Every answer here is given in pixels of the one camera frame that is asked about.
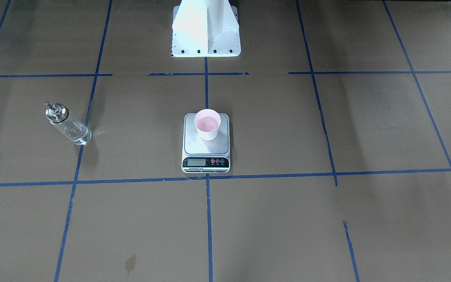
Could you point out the pink cup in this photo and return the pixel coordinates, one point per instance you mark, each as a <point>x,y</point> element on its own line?
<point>207,123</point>

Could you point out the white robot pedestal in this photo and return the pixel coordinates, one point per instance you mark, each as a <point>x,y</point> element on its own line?
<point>205,28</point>

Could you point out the silver kitchen scale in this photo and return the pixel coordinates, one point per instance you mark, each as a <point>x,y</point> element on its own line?
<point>200,156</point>

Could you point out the clear glass sauce bottle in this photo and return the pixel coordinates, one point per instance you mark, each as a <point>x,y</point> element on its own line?
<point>65,122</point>

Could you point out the brown paper table cover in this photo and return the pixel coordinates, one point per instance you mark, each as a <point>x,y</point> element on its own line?
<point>340,134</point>

